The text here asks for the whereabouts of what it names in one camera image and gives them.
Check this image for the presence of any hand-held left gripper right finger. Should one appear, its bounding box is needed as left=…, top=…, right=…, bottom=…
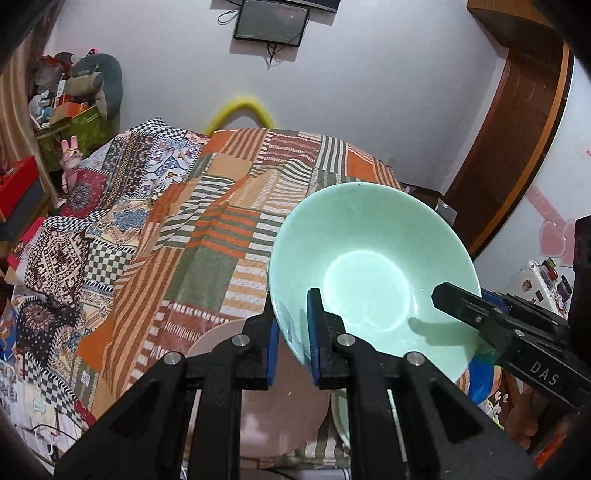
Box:
left=307, top=288, right=539, bottom=480

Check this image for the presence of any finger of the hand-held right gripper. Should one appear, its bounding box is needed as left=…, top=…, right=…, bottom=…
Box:
left=433, top=282, right=523, bottom=354
left=480, top=289, right=570, bottom=339

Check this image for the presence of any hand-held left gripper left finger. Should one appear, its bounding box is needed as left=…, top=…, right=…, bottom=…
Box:
left=55, top=295, right=280, bottom=480

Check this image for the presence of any green plate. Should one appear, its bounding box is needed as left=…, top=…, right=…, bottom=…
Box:
left=330, top=388, right=398, bottom=450

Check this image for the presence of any green bowl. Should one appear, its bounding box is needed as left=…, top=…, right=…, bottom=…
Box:
left=268, top=182, right=482, bottom=385

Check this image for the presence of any white cabinet with stickers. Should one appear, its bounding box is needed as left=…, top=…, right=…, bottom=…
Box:
left=496, top=260, right=576, bottom=320

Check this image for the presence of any pink plate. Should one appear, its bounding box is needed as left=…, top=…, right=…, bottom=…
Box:
left=185, top=318, right=331, bottom=459

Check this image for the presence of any striped patchwork blanket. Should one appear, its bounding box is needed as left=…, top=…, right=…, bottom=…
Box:
left=76, top=128, right=407, bottom=464

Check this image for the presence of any wooden door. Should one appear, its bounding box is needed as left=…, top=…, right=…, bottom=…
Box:
left=442, top=0, right=576, bottom=257

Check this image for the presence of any checkered patterned blanket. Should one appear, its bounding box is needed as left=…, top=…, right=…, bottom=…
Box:
left=0, top=117, right=214, bottom=439

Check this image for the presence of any yellow fuzzy hoop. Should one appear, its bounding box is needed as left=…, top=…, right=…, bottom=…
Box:
left=204, top=93, right=274, bottom=136

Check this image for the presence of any pink rabbit toy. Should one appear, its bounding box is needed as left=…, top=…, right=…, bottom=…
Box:
left=60, top=137, right=85, bottom=191

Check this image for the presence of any dark blue box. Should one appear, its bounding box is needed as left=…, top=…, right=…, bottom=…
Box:
left=0, top=185, right=48, bottom=241

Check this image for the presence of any green box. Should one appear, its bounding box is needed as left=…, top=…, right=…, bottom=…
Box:
left=37, top=106, right=114, bottom=172

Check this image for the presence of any red box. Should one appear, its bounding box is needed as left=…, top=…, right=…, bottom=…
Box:
left=0, top=156, right=40, bottom=222

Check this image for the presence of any grey stuffed toy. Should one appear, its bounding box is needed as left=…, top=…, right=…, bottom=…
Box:
left=69, top=53, right=123, bottom=121

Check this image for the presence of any black television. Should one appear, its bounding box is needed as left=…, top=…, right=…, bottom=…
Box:
left=286, top=0, right=341, bottom=14

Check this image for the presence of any striped brown curtain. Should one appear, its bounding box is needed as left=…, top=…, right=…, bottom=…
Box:
left=0, top=0, right=63, bottom=162

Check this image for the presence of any pink heart wall sticker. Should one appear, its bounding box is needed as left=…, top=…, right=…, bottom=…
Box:
left=524, top=185, right=579, bottom=260

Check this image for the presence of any black monitor cable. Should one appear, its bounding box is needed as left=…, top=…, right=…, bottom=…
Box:
left=265, top=41, right=288, bottom=70

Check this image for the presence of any black wall monitor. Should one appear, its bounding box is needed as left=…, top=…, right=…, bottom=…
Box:
left=233, top=0, right=311, bottom=47

